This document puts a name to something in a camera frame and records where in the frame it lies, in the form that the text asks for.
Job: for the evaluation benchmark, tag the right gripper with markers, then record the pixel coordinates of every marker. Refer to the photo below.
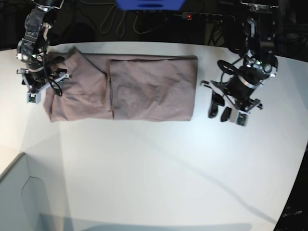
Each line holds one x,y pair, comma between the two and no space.
39,81

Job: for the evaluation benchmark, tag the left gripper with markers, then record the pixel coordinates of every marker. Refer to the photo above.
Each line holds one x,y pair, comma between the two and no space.
235,111

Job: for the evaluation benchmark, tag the mauve t-shirt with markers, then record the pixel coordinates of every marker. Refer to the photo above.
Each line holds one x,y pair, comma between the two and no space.
124,87

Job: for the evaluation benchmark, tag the black power strip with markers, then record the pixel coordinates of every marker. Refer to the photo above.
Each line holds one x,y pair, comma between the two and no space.
207,17

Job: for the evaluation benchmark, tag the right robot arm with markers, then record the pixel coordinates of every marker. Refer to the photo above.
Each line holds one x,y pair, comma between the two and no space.
32,48

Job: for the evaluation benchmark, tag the blue plastic object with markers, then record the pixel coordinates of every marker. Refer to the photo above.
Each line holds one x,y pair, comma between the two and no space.
138,5

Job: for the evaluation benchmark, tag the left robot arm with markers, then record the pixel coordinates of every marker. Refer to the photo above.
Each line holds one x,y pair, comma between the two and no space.
256,64

